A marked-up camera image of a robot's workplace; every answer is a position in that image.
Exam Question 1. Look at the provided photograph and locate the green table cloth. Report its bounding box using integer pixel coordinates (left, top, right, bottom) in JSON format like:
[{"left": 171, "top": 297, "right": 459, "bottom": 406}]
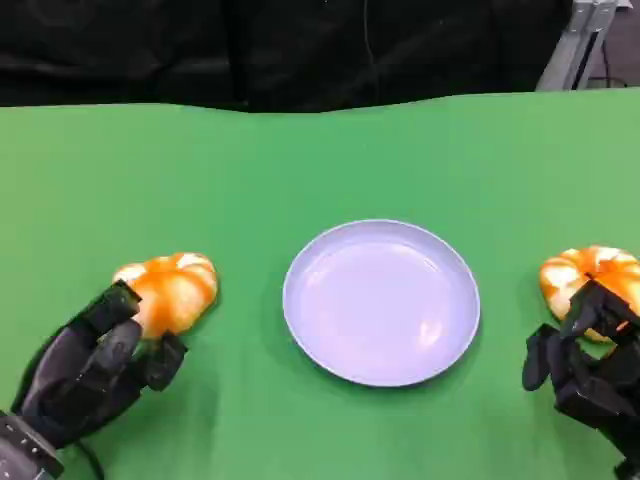
[{"left": 0, "top": 87, "right": 640, "bottom": 480}]

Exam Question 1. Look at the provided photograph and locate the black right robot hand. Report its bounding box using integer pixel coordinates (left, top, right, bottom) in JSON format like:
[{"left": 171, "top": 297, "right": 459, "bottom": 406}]
[{"left": 521, "top": 278, "right": 640, "bottom": 464}]

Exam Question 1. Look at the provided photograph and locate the black floor cable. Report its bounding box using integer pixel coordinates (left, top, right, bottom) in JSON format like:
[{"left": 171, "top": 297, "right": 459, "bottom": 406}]
[{"left": 587, "top": 27, "right": 629, "bottom": 89}]

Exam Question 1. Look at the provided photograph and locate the lilac plate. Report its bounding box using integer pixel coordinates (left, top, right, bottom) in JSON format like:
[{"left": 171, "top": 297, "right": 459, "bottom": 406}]
[{"left": 282, "top": 218, "right": 482, "bottom": 389}]

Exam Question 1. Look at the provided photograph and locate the grey metal frame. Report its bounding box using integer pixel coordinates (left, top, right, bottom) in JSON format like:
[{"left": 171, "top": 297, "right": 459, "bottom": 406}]
[{"left": 535, "top": 0, "right": 621, "bottom": 92}]

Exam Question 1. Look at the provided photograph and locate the black backdrop cloth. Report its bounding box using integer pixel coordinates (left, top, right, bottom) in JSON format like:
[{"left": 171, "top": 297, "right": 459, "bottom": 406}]
[{"left": 0, "top": 0, "right": 574, "bottom": 114}]

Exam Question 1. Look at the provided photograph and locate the thin black hanging cable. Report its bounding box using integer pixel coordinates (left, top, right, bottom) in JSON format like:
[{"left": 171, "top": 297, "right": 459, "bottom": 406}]
[{"left": 362, "top": 0, "right": 380, "bottom": 84}]

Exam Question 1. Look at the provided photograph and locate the orange and white bread roll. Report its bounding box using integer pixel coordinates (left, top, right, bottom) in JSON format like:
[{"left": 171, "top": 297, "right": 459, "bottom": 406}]
[
  {"left": 538, "top": 244, "right": 640, "bottom": 344},
  {"left": 112, "top": 252, "right": 220, "bottom": 341}
]

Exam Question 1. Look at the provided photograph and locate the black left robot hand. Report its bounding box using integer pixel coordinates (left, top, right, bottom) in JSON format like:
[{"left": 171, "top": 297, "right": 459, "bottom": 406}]
[{"left": 10, "top": 279, "right": 189, "bottom": 450}]

